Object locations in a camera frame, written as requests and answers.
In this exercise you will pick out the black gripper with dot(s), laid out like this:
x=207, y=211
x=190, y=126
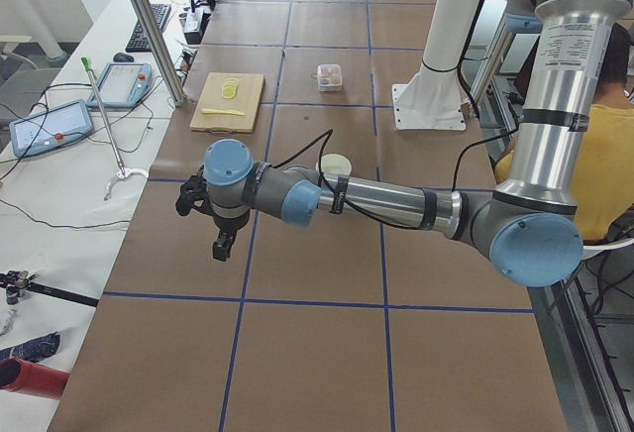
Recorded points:
x=228, y=224

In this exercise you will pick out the yellow plastic knife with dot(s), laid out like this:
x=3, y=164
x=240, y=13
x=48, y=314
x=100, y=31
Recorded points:
x=229, y=112

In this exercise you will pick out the white ceramic bowl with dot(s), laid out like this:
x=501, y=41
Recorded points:
x=334, y=164

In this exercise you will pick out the person in yellow shirt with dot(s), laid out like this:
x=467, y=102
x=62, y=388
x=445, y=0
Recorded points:
x=602, y=183

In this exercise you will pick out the clear plastic egg carton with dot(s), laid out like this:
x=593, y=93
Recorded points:
x=329, y=77

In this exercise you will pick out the aluminium frame post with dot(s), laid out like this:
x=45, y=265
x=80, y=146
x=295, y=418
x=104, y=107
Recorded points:
x=159, y=50

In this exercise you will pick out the black tripod clamp tool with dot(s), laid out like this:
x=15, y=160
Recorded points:
x=17, y=283

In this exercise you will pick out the black box device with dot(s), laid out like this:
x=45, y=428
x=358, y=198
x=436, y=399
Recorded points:
x=195, y=24

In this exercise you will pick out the blue crumpled cloth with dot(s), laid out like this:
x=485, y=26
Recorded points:
x=34, y=350

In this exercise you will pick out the blue teach pendant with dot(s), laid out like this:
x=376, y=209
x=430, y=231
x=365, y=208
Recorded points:
x=122, y=85
x=51, y=129

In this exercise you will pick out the grabber stick with green tip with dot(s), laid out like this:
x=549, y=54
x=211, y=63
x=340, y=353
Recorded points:
x=123, y=172

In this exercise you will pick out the black computer mouse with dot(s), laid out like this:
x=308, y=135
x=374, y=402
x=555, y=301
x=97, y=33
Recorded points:
x=123, y=57

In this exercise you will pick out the blue teach pendant far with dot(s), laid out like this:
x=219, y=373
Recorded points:
x=122, y=85

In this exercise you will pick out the bamboo cutting board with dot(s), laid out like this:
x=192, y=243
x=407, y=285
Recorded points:
x=246, y=97

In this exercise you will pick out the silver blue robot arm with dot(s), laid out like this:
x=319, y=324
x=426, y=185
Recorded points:
x=568, y=178

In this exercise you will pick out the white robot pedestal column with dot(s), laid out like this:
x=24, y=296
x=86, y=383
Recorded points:
x=432, y=100

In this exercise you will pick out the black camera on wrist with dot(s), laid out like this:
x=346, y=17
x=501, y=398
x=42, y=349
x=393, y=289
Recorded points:
x=193, y=195

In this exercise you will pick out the lemon slice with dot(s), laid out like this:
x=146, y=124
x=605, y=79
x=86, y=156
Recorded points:
x=230, y=89
x=231, y=85
x=229, y=93
x=232, y=81

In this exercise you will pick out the red cylinder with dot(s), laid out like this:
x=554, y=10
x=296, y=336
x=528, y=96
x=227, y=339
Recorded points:
x=32, y=379

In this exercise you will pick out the blue teach pendant near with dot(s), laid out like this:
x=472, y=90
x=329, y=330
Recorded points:
x=51, y=129

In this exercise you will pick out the white chair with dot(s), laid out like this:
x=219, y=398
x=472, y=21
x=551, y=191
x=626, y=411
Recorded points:
x=590, y=251

